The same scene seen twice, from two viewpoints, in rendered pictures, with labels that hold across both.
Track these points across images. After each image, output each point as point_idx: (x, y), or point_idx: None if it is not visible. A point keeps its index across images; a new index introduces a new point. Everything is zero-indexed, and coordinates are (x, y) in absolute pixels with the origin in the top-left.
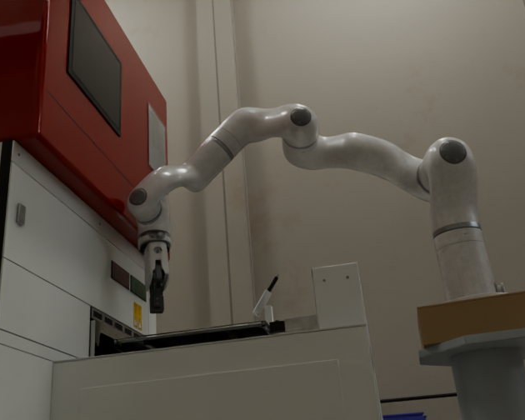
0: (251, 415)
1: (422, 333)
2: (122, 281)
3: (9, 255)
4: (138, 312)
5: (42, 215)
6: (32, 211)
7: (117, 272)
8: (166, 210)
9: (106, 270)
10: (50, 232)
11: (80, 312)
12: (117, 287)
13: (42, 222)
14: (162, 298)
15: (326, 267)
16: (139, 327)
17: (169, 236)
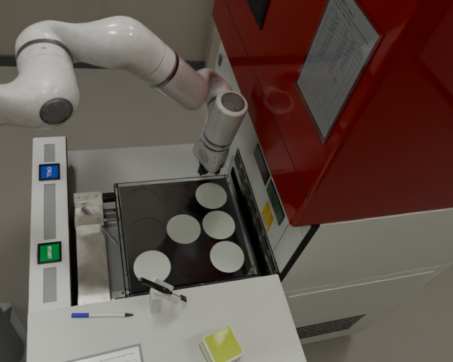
0: None
1: None
2: (261, 169)
3: None
4: (269, 216)
5: (227, 67)
6: (225, 62)
7: (258, 156)
8: (210, 113)
9: (252, 143)
10: (229, 80)
11: (232, 141)
12: (257, 168)
13: (227, 72)
14: (199, 166)
15: (55, 137)
16: (265, 226)
17: (203, 133)
